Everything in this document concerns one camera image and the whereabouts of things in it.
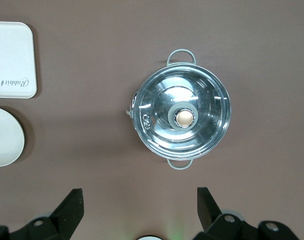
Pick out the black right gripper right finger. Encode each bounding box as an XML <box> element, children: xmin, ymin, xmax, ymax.
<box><xmin>193</xmin><ymin>186</ymin><xmax>301</xmax><ymax>240</ymax></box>

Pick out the cream rabbit print tray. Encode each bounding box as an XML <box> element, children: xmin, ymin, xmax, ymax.
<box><xmin>0</xmin><ymin>21</ymin><xmax>39</xmax><ymax>99</ymax></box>

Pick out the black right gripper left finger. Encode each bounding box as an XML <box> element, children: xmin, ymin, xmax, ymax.
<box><xmin>0</xmin><ymin>188</ymin><xmax>85</xmax><ymax>240</ymax></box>

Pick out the cream round plate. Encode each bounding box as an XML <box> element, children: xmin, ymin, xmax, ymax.
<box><xmin>0</xmin><ymin>106</ymin><xmax>26</xmax><ymax>168</ymax></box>

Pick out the glass pot lid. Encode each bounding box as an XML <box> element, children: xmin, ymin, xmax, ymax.
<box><xmin>135</xmin><ymin>65</ymin><xmax>232</xmax><ymax>160</ymax></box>

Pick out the steel pot with grey handles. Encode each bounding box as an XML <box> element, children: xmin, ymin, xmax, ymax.
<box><xmin>124</xmin><ymin>49</ymin><xmax>232</xmax><ymax>171</ymax></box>

